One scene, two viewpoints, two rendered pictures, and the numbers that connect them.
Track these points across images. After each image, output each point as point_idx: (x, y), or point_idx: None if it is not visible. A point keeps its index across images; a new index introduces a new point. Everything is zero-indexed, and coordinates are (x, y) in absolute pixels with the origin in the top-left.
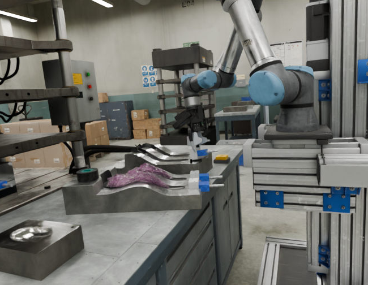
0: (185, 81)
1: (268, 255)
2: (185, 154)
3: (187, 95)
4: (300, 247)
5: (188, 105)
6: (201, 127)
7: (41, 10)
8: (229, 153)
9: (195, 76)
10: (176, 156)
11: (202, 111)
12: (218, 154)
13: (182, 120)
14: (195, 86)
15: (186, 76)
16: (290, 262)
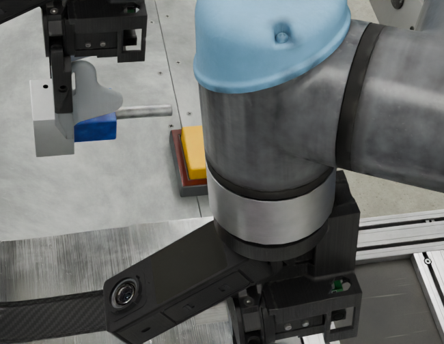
0: (285, 97)
1: (305, 340)
2: (86, 277)
3: (280, 186)
4: (376, 259)
5: (270, 243)
6: (341, 332)
7: None
8: (173, 29)
9: (415, 91)
10: (59, 342)
11: (356, 237)
12: (187, 128)
13: (199, 308)
14: (404, 180)
15: (298, 55)
16: (370, 340)
